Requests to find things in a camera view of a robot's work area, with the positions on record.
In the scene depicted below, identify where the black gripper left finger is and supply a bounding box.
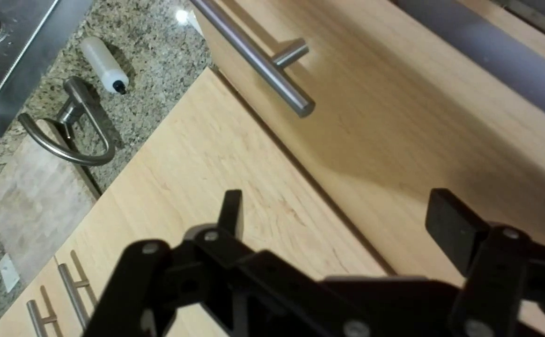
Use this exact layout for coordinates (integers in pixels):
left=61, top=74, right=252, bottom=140
left=82, top=187, right=267, bottom=337

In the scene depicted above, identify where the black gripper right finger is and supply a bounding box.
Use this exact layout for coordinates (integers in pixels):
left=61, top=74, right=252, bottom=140
left=424, top=187, right=545, bottom=337

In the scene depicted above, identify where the pale stone cutting board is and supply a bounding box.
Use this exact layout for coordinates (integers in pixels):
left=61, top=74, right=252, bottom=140
left=0, top=119, right=102, bottom=286

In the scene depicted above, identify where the curved steel faucet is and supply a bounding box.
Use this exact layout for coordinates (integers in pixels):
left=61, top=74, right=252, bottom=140
left=14, top=74, right=119, bottom=168

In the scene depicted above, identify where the white soap bottle black cap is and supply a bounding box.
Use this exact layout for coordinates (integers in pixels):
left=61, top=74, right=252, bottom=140
left=78, top=33, right=130, bottom=97

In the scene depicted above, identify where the stainless steel sink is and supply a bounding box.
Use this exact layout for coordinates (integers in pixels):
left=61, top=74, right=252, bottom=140
left=0, top=0, right=95, bottom=142

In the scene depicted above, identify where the steel bar door handle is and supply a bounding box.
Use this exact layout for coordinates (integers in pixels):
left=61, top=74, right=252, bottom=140
left=53, top=248, right=97, bottom=331
left=188, top=0, right=318, bottom=119
left=24, top=284, right=61, bottom=337

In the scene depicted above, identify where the white wall outlet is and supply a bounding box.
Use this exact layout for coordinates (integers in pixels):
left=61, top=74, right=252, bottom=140
left=0, top=252, right=22, bottom=293

